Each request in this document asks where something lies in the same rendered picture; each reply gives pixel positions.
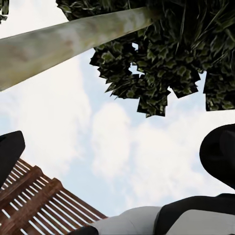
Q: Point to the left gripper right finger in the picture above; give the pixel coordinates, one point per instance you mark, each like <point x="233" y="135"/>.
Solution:
<point x="227" y="146"/>

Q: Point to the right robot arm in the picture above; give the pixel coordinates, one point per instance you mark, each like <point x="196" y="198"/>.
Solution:
<point x="136" y="221"/>

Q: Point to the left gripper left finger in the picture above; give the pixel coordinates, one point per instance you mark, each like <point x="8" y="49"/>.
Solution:
<point x="12" y="146"/>

